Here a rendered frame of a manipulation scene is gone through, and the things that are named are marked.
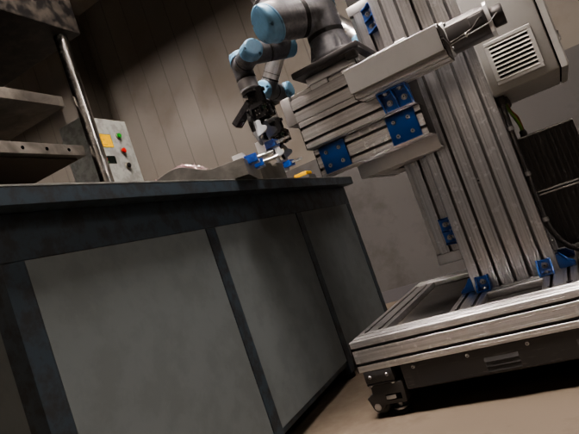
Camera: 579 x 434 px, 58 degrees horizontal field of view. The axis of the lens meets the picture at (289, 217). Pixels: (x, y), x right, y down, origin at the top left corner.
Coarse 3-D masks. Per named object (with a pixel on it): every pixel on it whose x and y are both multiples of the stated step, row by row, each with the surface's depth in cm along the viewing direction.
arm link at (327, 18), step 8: (304, 0) 158; (312, 0) 159; (320, 0) 159; (328, 0) 160; (312, 8) 158; (320, 8) 159; (328, 8) 160; (312, 16) 158; (320, 16) 159; (328, 16) 159; (336, 16) 161; (312, 24) 159; (320, 24) 159; (328, 24) 159; (312, 32) 161
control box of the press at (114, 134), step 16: (64, 128) 254; (80, 128) 250; (112, 128) 266; (64, 144) 255; (80, 144) 251; (112, 144) 262; (128, 144) 273; (80, 160) 252; (112, 160) 258; (128, 160) 269; (80, 176) 252; (96, 176) 248; (128, 176) 265
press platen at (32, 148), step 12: (0, 144) 198; (12, 144) 203; (24, 144) 208; (36, 144) 213; (48, 144) 218; (60, 144) 224; (24, 156) 209; (36, 156) 214; (48, 156) 219; (60, 156) 224; (72, 156) 230; (84, 156) 235
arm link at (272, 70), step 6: (276, 60) 227; (282, 60) 228; (270, 66) 228; (276, 66) 228; (282, 66) 230; (264, 72) 230; (270, 72) 228; (276, 72) 229; (264, 78) 230; (270, 78) 229; (276, 78) 230; (258, 84) 229; (264, 84) 228; (270, 84) 229; (276, 84) 231; (264, 90) 229; (270, 90) 229; (276, 90) 233; (270, 96) 232; (276, 96) 236
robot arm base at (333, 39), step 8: (336, 24) 160; (320, 32) 159; (328, 32) 159; (336, 32) 159; (344, 32) 161; (312, 40) 162; (320, 40) 159; (328, 40) 158; (336, 40) 158; (344, 40) 158; (312, 48) 163; (320, 48) 159; (328, 48) 157; (336, 48) 156; (312, 56) 163; (320, 56) 158
